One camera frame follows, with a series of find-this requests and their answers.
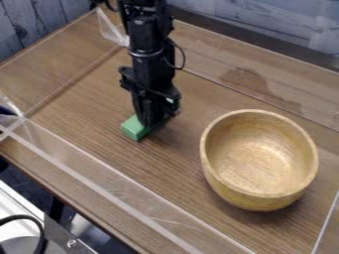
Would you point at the clear acrylic corner bracket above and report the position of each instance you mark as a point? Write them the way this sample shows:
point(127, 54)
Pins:
point(111, 31)

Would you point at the light wooden bowl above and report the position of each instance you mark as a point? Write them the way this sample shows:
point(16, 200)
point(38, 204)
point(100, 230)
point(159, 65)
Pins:
point(259, 159)

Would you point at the clear acrylic right panel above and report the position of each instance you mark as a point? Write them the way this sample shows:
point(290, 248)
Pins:
point(327, 241)

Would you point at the grey metal bracket with screw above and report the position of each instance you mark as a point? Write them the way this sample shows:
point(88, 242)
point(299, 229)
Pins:
point(62, 241)

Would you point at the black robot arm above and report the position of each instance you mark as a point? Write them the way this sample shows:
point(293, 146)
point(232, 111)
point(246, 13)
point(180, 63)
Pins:
point(148, 24)

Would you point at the green rectangular block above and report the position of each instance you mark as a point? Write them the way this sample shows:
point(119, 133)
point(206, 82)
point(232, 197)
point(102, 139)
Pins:
point(132, 129)

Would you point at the clear acrylic front wall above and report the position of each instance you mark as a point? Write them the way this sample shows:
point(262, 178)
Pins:
point(150, 223)

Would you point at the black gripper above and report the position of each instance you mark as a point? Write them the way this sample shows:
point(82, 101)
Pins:
point(148, 80)

